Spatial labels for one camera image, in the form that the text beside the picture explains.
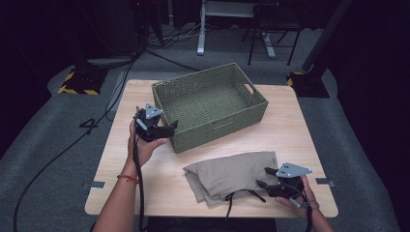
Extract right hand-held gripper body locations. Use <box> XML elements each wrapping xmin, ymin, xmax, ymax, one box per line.
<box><xmin>267</xmin><ymin>161</ymin><xmax>313</xmax><ymax>199</ymax></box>

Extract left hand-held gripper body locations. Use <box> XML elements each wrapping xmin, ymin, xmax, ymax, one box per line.
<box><xmin>133</xmin><ymin>102</ymin><xmax>164</xmax><ymax>143</ymax></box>

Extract khaki pants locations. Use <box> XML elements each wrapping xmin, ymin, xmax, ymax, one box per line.
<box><xmin>182</xmin><ymin>150</ymin><xmax>279</xmax><ymax>220</ymax></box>

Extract green woven basket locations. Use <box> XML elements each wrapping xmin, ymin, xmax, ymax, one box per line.
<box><xmin>151</xmin><ymin>62</ymin><xmax>270</xmax><ymax>155</ymax></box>

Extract person's right hand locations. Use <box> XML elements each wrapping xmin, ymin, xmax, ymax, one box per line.
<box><xmin>275</xmin><ymin>175</ymin><xmax>320</xmax><ymax>220</ymax></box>

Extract person's left hand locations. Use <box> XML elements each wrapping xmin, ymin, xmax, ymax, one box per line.
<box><xmin>127</xmin><ymin>119</ymin><xmax>170</xmax><ymax>168</ymax></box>

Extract person's dark clothing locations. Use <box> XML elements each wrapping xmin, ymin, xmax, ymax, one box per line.
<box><xmin>146</xmin><ymin>216</ymin><xmax>278</xmax><ymax>232</ymax></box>

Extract black yellow striped stand base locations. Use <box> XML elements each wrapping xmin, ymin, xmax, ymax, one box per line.
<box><xmin>57</xmin><ymin>66</ymin><xmax>107</xmax><ymax>96</ymax></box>
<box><xmin>286</xmin><ymin>71</ymin><xmax>331</xmax><ymax>99</ymax></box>

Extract black metal chair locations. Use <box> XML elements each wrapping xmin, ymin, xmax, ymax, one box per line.
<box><xmin>242</xmin><ymin>3</ymin><xmax>304</xmax><ymax>67</ymax></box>

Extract black slanted stand pole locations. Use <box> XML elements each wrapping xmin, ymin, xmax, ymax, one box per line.
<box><xmin>301</xmin><ymin>0</ymin><xmax>354</xmax><ymax>73</ymax></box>

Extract right hand-held gripper black cable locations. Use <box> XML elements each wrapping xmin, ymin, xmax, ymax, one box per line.
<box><xmin>296</xmin><ymin>191</ymin><xmax>314</xmax><ymax>232</ymax></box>

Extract grey table edge bracket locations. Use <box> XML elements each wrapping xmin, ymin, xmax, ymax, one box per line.
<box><xmin>315</xmin><ymin>177</ymin><xmax>337</xmax><ymax>188</ymax></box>

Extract red cord bracelet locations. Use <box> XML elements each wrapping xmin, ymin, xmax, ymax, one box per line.
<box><xmin>116</xmin><ymin>173</ymin><xmax>140</xmax><ymax>185</ymax></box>

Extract thin black cable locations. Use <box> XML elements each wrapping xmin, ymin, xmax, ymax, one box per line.
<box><xmin>143</xmin><ymin>47</ymin><xmax>201</xmax><ymax>73</ymax></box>

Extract tangle of cables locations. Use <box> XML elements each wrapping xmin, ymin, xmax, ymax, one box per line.
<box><xmin>143</xmin><ymin>22</ymin><xmax>201</xmax><ymax>51</ymax></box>

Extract white desk frame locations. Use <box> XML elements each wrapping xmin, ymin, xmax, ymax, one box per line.
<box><xmin>196</xmin><ymin>0</ymin><xmax>277</xmax><ymax>59</ymax></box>

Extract long black floor cable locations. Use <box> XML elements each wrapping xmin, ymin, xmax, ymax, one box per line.
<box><xmin>13</xmin><ymin>52</ymin><xmax>139</xmax><ymax>232</ymax></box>

